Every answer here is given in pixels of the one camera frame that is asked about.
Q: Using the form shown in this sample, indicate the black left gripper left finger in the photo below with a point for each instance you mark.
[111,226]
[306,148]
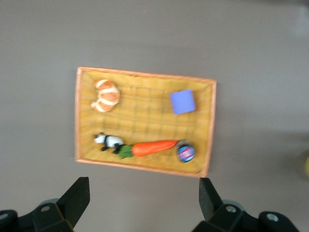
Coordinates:
[71,205]

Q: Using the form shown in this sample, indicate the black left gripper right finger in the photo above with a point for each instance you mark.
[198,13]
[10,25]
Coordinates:
[213,207]

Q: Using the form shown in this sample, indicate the yellow clear tape roll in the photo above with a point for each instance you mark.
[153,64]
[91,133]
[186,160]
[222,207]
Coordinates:
[307,166]

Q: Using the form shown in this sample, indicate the yellow woven basket orange rim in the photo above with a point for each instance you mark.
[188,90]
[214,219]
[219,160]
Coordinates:
[144,120]

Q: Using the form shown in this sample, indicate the small can with colourful lid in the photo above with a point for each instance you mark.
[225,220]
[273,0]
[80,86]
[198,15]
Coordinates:
[186,152]

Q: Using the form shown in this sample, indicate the toy panda figure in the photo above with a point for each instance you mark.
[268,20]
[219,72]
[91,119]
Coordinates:
[109,141]

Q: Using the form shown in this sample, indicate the toy orange carrot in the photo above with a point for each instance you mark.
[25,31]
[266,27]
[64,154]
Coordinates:
[152,148]

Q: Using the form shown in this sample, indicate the purple foam cube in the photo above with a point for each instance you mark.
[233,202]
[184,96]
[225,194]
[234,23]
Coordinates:
[182,102]

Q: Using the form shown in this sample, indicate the toy croissant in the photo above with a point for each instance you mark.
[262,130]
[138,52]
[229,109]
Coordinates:
[107,96]

